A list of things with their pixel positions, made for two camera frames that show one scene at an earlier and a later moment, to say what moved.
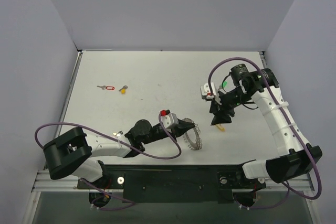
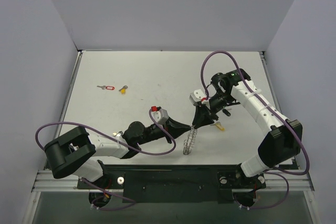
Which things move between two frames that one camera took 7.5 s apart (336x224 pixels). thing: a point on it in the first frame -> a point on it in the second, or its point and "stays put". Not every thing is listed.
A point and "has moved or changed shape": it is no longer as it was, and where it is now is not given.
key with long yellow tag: (220, 127) stays put
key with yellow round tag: (123, 91) stays put
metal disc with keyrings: (192, 137) has moved or changed shape
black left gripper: (177, 130) stays put
